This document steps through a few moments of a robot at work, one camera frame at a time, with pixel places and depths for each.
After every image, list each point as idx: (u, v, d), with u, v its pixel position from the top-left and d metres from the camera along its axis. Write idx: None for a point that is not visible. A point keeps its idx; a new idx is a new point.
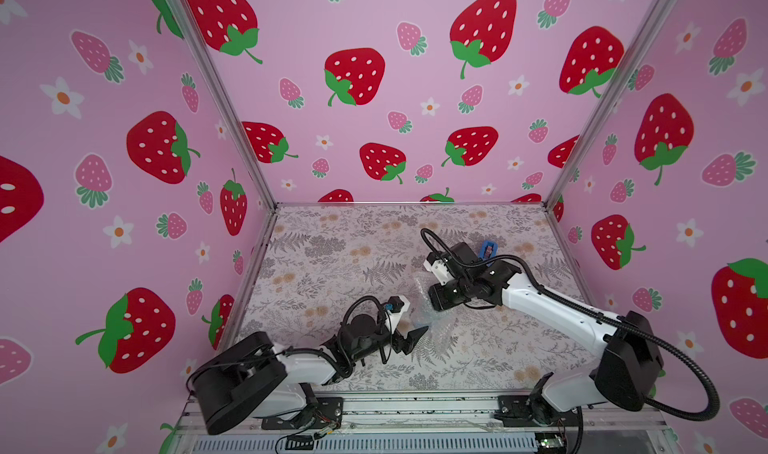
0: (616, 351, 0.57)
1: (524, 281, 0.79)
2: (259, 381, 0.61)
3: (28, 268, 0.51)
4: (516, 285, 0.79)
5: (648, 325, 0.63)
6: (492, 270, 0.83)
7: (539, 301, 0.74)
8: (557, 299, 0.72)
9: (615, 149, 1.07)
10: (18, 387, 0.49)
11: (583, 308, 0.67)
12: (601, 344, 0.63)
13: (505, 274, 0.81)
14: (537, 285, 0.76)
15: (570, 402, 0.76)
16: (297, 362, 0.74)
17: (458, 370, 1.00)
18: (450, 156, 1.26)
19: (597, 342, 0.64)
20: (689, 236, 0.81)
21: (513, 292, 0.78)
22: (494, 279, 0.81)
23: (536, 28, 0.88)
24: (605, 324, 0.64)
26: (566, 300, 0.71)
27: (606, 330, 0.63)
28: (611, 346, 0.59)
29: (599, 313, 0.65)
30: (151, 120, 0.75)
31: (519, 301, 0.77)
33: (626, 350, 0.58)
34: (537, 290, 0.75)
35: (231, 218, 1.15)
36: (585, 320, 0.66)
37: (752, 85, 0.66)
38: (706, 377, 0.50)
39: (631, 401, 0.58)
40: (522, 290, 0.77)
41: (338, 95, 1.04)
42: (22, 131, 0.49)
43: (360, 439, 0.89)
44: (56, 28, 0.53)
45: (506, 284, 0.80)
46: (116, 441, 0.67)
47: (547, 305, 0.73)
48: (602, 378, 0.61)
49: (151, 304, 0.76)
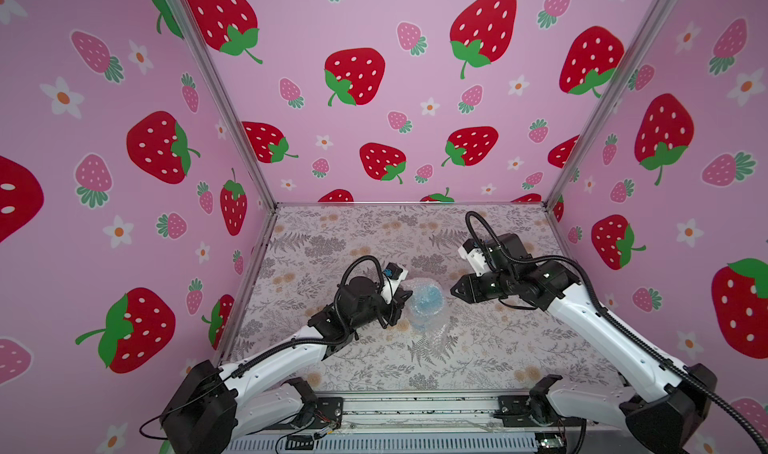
0: (677, 407, 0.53)
1: (582, 296, 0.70)
2: (212, 412, 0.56)
3: (30, 269, 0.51)
4: (574, 299, 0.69)
5: (717, 383, 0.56)
6: (546, 272, 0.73)
7: (595, 322, 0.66)
8: (613, 324, 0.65)
9: (615, 149, 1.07)
10: (18, 388, 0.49)
11: (648, 348, 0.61)
12: (660, 391, 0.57)
13: (562, 281, 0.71)
14: (599, 306, 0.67)
15: (573, 410, 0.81)
16: (259, 374, 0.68)
17: (458, 370, 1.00)
18: (450, 156, 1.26)
19: (656, 388, 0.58)
20: (689, 236, 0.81)
21: (571, 308, 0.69)
22: (546, 283, 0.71)
23: (536, 28, 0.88)
24: (669, 372, 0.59)
26: (629, 332, 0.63)
27: (670, 379, 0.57)
28: (671, 399, 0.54)
29: (667, 359, 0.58)
30: (151, 120, 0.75)
31: (570, 314, 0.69)
33: (687, 408, 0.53)
34: (596, 311, 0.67)
35: (231, 218, 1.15)
36: (647, 361, 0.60)
37: (752, 85, 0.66)
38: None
39: (664, 449, 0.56)
40: (580, 307, 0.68)
41: (338, 95, 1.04)
42: (23, 130, 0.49)
43: (360, 439, 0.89)
44: (57, 28, 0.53)
45: (561, 295, 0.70)
46: (116, 441, 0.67)
47: (605, 330, 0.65)
48: (640, 420, 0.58)
49: (151, 304, 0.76)
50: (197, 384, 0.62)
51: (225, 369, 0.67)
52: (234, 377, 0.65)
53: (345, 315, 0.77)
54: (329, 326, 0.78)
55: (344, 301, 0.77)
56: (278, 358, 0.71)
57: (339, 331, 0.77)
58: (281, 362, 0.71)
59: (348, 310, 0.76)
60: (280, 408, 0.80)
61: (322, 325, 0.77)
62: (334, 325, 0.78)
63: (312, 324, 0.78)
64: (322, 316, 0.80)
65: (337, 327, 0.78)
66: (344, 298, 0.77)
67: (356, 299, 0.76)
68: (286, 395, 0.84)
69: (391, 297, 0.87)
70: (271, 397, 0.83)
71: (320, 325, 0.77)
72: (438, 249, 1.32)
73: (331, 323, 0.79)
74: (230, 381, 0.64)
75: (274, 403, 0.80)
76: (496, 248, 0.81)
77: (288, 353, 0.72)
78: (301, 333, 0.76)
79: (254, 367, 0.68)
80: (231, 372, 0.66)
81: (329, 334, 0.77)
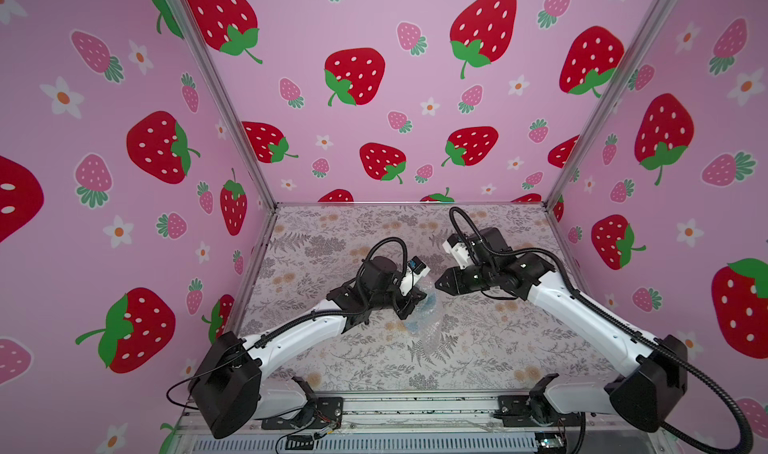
0: (648, 375, 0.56)
1: (557, 281, 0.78)
2: (238, 380, 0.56)
3: (29, 270, 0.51)
4: (549, 284, 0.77)
5: (686, 350, 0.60)
6: (523, 263, 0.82)
7: (569, 304, 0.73)
8: (587, 307, 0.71)
9: (615, 149, 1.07)
10: (17, 388, 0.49)
11: (619, 323, 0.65)
12: (633, 364, 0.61)
13: (537, 270, 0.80)
14: (572, 289, 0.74)
15: (573, 406, 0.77)
16: (281, 345, 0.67)
17: (458, 370, 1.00)
18: (450, 156, 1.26)
19: (628, 360, 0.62)
20: (689, 236, 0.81)
21: (546, 293, 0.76)
22: (524, 273, 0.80)
23: (536, 27, 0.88)
24: (641, 344, 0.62)
26: (601, 312, 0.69)
27: (641, 351, 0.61)
28: (642, 368, 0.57)
29: (636, 332, 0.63)
30: (150, 121, 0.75)
31: (548, 300, 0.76)
33: (657, 374, 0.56)
34: (570, 294, 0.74)
35: (231, 218, 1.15)
36: (620, 335, 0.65)
37: (752, 85, 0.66)
38: (739, 410, 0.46)
39: (649, 423, 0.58)
40: (555, 291, 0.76)
41: (338, 95, 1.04)
42: (23, 130, 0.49)
43: (360, 439, 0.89)
44: (57, 28, 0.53)
45: (537, 282, 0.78)
46: (116, 441, 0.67)
47: (580, 311, 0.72)
48: (621, 395, 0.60)
49: (151, 304, 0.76)
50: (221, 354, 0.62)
51: (248, 340, 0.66)
52: (258, 347, 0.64)
53: (367, 288, 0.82)
54: (347, 300, 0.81)
55: (368, 276, 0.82)
56: (299, 330, 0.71)
57: (357, 305, 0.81)
58: (304, 334, 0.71)
59: (370, 285, 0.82)
60: (290, 395, 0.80)
61: (341, 299, 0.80)
62: (352, 299, 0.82)
63: (331, 298, 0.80)
64: (340, 290, 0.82)
65: (356, 301, 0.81)
66: (368, 272, 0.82)
67: (380, 272, 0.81)
68: (294, 389, 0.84)
69: (408, 289, 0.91)
70: (282, 386, 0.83)
71: (338, 299, 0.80)
72: (438, 249, 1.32)
73: (350, 297, 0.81)
74: (254, 350, 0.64)
75: (283, 393, 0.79)
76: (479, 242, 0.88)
77: (309, 326, 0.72)
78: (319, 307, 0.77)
79: (276, 337, 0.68)
80: (254, 343, 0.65)
81: (348, 307, 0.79)
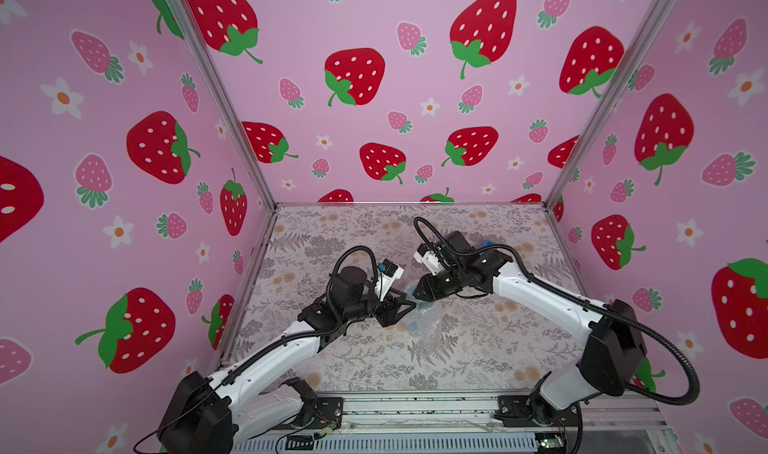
0: (600, 338, 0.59)
1: (515, 269, 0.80)
2: (207, 422, 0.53)
3: (29, 270, 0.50)
4: (507, 273, 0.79)
5: (634, 313, 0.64)
6: (485, 259, 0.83)
7: (527, 287, 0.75)
8: (541, 285, 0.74)
9: (615, 149, 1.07)
10: (17, 388, 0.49)
11: (571, 296, 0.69)
12: (586, 330, 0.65)
13: (497, 262, 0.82)
14: (527, 273, 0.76)
15: (567, 398, 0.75)
16: (252, 378, 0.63)
17: (458, 370, 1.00)
18: (450, 156, 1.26)
19: (583, 328, 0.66)
20: (689, 236, 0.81)
21: (506, 280, 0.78)
22: (486, 268, 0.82)
23: (536, 28, 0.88)
24: (592, 312, 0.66)
26: (555, 288, 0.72)
27: (592, 317, 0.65)
28: (595, 333, 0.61)
29: (585, 301, 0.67)
30: (151, 121, 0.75)
31: (509, 288, 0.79)
33: (609, 336, 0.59)
34: (527, 278, 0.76)
35: (231, 218, 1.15)
36: (572, 307, 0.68)
37: (752, 85, 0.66)
38: (689, 362, 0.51)
39: (615, 387, 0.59)
40: (512, 278, 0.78)
41: (338, 95, 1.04)
42: (23, 130, 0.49)
43: (360, 439, 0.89)
44: (57, 28, 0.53)
45: (498, 273, 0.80)
46: (116, 441, 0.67)
47: (536, 293, 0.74)
48: (587, 365, 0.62)
49: (151, 304, 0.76)
50: (187, 397, 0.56)
51: (215, 379, 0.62)
52: (226, 385, 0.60)
53: (338, 304, 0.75)
54: (320, 318, 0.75)
55: (337, 290, 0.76)
56: (270, 357, 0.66)
57: (330, 321, 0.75)
58: (274, 363, 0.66)
59: (340, 300, 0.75)
60: (278, 410, 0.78)
61: (313, 318, 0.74)
62: (325, 317, 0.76)
63: (303, 319, 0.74)
64: (312, 310, 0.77)
65: (329, 318, 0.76)
66: (336, 287, 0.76)
67: (348, 284, 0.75)
68: (285, 396, 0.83)
69: (382, 294, 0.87)
70: (270, 399, 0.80)
71: (311, 318, 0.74)
72: None
73: (322, 315, 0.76)
74: (222, 389, 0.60)
75: (275, 405, 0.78)
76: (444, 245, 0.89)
77: (279, 353, 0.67)
78: (291, 329, 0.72)
79: (246, 370, 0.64)
80: (221, 381, 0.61)
81: (321, 326, 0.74)
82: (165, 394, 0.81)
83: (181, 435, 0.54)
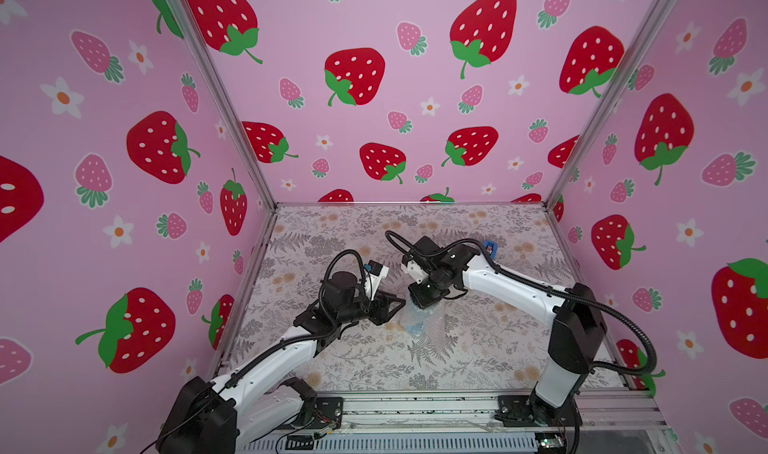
0: (564, 321, 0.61)
1: (482, 262, 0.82)
2: (213, 425, 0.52)
3: (29, 271, 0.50)
4: (476, 266, 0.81)
5: (592, 293, 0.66)
6: (453, 254, 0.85)
7: (496, 279, 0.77)
8: (509, 276, 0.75)
9: (615, 149, 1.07)
10: (19, 388, 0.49)
11: (536, 283, 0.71)
12: (551, 315, 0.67)
13: (465, 257, 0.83)
14: (495, 265, 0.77)
15: (561, 393, 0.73)
16: (255, 380, 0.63)
17: (458, 370, 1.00)
18: (450, 156, 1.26)
19: (548, 313, 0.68)
20: (689, 236, 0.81)
21: (473, 274, 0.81)
22: (455, 263, 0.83)
23: (536, 27, 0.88)
24: (555, 296, 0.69)
26: (521, 277, 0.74)
27: (556, 302, 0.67)
28: (560, 317, 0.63)
29: (548, 286, 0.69)
30: (151, 121, 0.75)
31: (477, 279, 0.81)
33: (572, 319, 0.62)
34: (494, 269, 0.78)
35: (231, 218, 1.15)
36: (537, 294, 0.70)
37: (752, 85, 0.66)
38: (645, 337, 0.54)
39: (581, 365, 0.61)
40: (481, 271, 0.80)
41: (338, 95, 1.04)
42: (24, 129, 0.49)
43: (360, 439, 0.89)
44: (57, 28, 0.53)
45: (466, 267, 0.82)
46: (116, 441, 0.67)
47: (505, 283, 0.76)
48: (554, 346, 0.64)
49: (151, 304, 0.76)
50: (190, 402, 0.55)
51: (216, 384, 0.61)
52: (229, 387, 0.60)
53: (331, 309, 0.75)
54: (315, 324, 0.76)
55: (329, 296, 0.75)
56: (271, 360, 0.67)
57: (326, 325, 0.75)
58: (274, 365, 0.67)
59: (334, 306, 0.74)
60: (277, 412, 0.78)
61: (309, 323, 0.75)
62: (320, 321, 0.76)
63: (298, 324, 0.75)
64: (306, 316, 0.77)
65: (324, 322, 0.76)
66: (329, 293, 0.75)
67: (340, 290, 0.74)
68: (284, 397, 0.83)
69: (372, 293, 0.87)
70: (269, 401, 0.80)
71: (306, 323, 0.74)
72: None
73: (317, 320, 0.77)
74: (225, 392, 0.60)
75: (273, 406, 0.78)
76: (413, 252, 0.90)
77: (279, 356, 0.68)
78: (287, 334, 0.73)
79: (247, 373, 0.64)
80: (224, 384, 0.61)
81: (316, 330, 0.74)
82: (164, 394, 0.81)
83: (181, 443, 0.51)
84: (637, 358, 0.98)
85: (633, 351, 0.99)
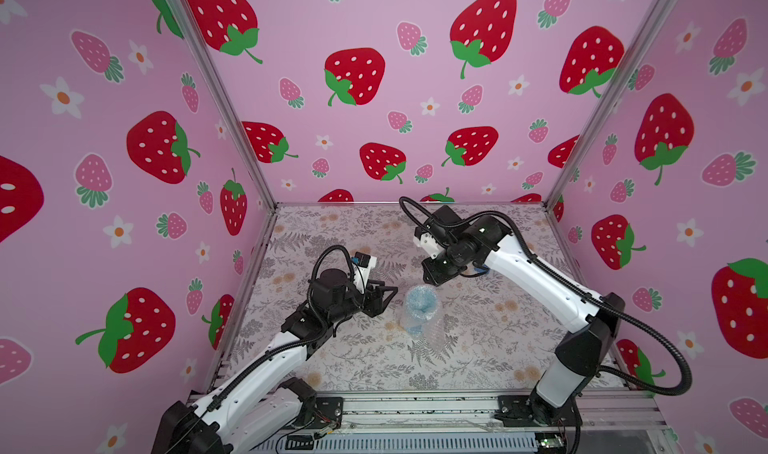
0: (596, 333, 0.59)
1: (514, 246, 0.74)
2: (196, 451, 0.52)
3: (30, 270, 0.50)
4: (507, 249, 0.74)
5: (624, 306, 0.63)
6: (482, 228, 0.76)
7: (528, 269, 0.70)
8: (543, 269, 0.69)
9: (615, 149, 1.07)
10: (19, 388, 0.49)
11: (572, 285, 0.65)
12: (581, 322, 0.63)
13: (495, 234, 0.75)
14: (530, 254, 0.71)
15: (563, 393, 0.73)
16: (239, 399, 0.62)
17: (458, 370, 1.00)
18: (450, 156, 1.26)
19: (578, 320, 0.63)
20: (689, 236, 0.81)
21: (505, 257, 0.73)
22: (482, 237, 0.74)
23: (536, 27, 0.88)
24: (590, 304, 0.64)
26: (556, 273, 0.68)
27: (590, 311, 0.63)
28: (592, 328, 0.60)
29: (586, 292, 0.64)
30: (150, 121, 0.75)
31: (504, 264, 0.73)
33: (603, 332, 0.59)
34: (527, 258, 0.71)
35: (231, 218, 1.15)
36: (571, 297, 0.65)
37: (752, 85, 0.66)
38: (681, 356, 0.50)
39: (587, 371, 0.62)
40: (513, 256, 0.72)
41: (338, 95, 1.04)
42: (25, 129, 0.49)
43: (360, 439, 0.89)
44: (57, 28, 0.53)
45: (495, 247, 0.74)
46: (116, 441, 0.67)
47: (536, 275, 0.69)
48: (567, 348, 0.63)
49: (151, 303, 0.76)
50: (173, 427, 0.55)
51: (199, 406, 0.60)
52: (211, 410, 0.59)
53: (321, 309, 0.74)
54: (305, 326, 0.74)
55: (318, 295, 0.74)
56: (257, 375, 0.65)
57: (316, 328, 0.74)
58: (262, 377, 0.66)
59: (324, 306, 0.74)
60: (277, 416, 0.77)
61: (298, 327, 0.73)
62: (310, 324, 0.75)
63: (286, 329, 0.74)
64: (295, 319, 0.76)
65: (315, 325, 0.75)
66: (317, 292, 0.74)
67: (329, 289, 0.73)
68: (282, 401, 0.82)
69: (363, 285, 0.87)
70: (267, 407, 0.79)
71: (295, 327, 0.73)
72: None
73: (306, 322, 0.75)
74: (208, 415, 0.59)
75: (269, 413, 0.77)
76: (431, 222, 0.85)
77: (267, 367, 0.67)
78: (275, 342, 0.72)
79: (231, 391, 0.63)
80: (206, 406, 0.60)
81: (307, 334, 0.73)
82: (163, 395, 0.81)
83: None
84: (637, 358, 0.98)
85: (632, 351, 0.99)
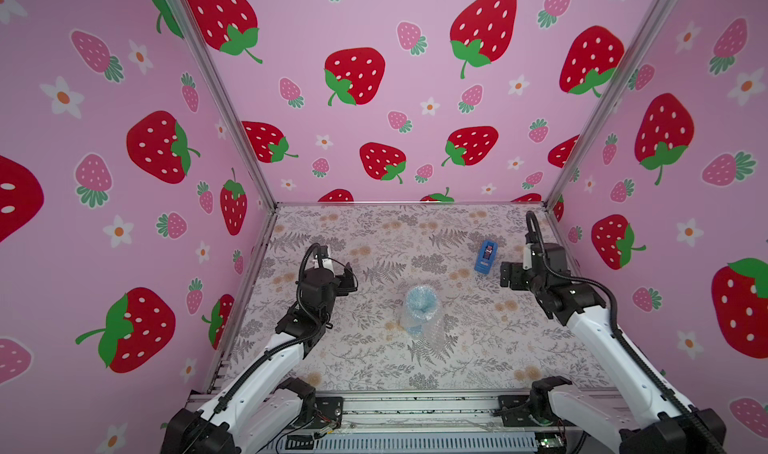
0: (663, 431, 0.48)
1: (603, 317, 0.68)
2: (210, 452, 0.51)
3: (30, 270, 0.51)
4: (593, 316, 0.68)
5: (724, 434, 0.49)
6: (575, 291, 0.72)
7: (609, 343, 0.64)
8: (625, 348, 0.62)
9: (615, 149, 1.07)
10: (18, 388, 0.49)
11: (655, 376, 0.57)
12: (651, 417, 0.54)
13: (587, 300, 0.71)
14: (617, 329, 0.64)
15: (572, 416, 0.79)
16: (245, 399, 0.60)
17: (458, 369, 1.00)
18: (450, 155, 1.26)
19: (648, 413, 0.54)
20: (689, 236, 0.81)
21: (588, 324, 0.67)
22: (571, 300, 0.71)
23: (536, 27, 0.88)
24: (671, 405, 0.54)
26: (639, 358, 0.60)
27: (667, 408, 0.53)
28: (661, 424, 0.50)
29: (669, 388, 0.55)
30: (151, 121, 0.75)
31: (585, 331, 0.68)
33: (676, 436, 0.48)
34: (612, 333, 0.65)
35: (231, 218, 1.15)
36: (648, 386, 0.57)
37: (752, 85, 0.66)
38: None
39: None
40: (597, 325, 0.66)
41: (338, 95, 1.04)
42: (25, 129, 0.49)
43: (360, 439, 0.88)
44: (57, 28, 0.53)
45: (581, 311, 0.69)
46: (116, 441, 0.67)
47: (616, 352, 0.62)
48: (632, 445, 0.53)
49: (151, 303, 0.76)
50: (181, 433, 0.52)
51: (205, 409, 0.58)
52: (219, 412, 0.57)
53: (313, 308, 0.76)
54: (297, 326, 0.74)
55: (307, 295, 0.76)
56: (258, 376, 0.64)
57: (311, 326, 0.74)
58: (264, 377, 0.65)
59: (315, 304, 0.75)
60: (280, 415, 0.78)
61: (292, 327, 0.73)
62: (303, 323, 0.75)
63: (281, 330, 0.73)
64: (289, 319, 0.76)
65: (308, 323, 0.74)
66: (307, 292, 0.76)
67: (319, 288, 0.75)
68: (282, 402, 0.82)
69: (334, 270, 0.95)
70: (268, 408, 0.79)
71: (290, 328, 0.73)
72: (438, 249, 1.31)
73: (299, 322, 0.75)
74: (216, 417, 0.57)
75: (272, 413, 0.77)
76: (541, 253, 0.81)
77: (267, 366, 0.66)
78: (272, 343, 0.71)
79: (237, 392, 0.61)
80: (212, 410, 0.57)
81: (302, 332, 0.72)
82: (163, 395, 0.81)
83: None
84: None
85: None
